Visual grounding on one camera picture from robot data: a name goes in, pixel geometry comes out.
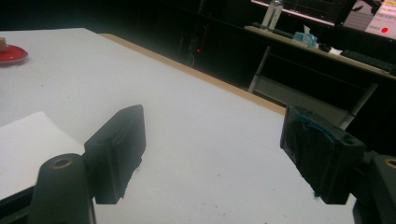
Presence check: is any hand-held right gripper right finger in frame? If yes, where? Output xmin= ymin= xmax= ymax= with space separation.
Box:
xmin=279 ymin=105 xmax=367 ymax=205

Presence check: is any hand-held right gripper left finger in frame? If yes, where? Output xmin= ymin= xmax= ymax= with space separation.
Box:
xmin=83 ymin=104 xmax=148 ymax=205

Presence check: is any long desk with metal legs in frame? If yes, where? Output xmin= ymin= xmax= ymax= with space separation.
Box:
xmin=243 ymin=25 xmax=396 ymax=131

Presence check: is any white paper sheet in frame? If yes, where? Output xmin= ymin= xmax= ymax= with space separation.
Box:
xmin=0 ymin=111 xmax=86 ymax=201

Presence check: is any black keyboard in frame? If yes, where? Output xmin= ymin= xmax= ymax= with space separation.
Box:
xmin=340 ymin=49 xmax=396 ymax=76

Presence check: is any blue tissue pack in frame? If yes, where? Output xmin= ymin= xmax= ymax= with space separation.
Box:
xmin=292 ymin=24 xmax=318 ymax=49

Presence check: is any red plate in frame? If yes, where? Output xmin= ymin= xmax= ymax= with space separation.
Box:
xmin=0 ymin=44 xmax=29 ymax=66

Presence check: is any computer monitor with red dot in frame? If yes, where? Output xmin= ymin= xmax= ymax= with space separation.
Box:
xmin=342 ymin=0 xmax=396 ymax=40

